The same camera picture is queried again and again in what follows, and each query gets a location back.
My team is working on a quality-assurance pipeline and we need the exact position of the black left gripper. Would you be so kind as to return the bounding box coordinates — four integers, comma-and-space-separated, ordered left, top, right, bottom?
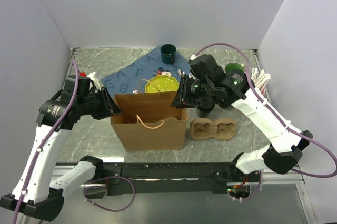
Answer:
78, 86, 122, 120

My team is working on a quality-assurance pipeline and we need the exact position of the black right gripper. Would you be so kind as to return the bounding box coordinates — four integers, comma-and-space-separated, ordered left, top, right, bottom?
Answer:
170, 74, 213, 108

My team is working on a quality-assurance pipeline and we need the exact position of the dark translucent takeout cup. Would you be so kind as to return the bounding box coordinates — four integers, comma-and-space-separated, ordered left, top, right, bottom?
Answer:
196, 107, 212, 118

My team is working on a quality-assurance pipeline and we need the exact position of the black cup lid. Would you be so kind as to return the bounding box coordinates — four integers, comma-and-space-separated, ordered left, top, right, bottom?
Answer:
197, 101, 215, 113

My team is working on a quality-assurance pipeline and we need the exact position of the brown pulp cup carrier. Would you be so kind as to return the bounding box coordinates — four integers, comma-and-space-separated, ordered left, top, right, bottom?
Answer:
189, 118, 237, 140

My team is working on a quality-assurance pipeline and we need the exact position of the brown paper bag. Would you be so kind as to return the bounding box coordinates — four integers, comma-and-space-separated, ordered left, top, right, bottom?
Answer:
111, 91, 189, 152

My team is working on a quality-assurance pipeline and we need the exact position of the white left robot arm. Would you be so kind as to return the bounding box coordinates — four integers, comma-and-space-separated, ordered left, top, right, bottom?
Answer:
1, 72, 121, 222

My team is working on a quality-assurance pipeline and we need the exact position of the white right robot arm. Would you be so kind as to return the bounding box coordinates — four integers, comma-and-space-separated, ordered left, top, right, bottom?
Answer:
171, 54, 313, 181

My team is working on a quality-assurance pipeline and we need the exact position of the green polka dot plate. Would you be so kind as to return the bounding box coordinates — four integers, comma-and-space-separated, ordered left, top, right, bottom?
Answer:
144, 75, 179, 93

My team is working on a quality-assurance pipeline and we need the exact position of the cartoon mouse coaster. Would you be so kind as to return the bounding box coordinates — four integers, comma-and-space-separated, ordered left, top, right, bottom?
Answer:
156, 67, 172, 77

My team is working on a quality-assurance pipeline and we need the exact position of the blue letter placemat cloth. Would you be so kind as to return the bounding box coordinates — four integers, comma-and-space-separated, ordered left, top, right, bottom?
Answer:
101, 46, 190, 96

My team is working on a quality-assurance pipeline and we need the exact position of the dark green mug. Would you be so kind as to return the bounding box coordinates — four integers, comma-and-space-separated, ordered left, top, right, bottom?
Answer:
160, 44, 176, 65

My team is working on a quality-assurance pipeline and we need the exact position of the floral mug green inside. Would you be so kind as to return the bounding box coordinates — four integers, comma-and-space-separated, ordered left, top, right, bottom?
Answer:
225, 63, 245, 73

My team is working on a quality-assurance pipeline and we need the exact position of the white wrapped straws bundle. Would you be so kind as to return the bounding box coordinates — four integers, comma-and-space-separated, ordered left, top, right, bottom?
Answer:
251, 68, 271, 89

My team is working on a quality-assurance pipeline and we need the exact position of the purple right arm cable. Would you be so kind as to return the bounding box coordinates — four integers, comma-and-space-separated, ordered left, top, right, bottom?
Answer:
191, 42, 337, 202

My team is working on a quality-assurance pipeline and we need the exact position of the black base frame rail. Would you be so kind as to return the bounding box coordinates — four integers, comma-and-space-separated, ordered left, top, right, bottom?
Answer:
52, 155, 264, 196

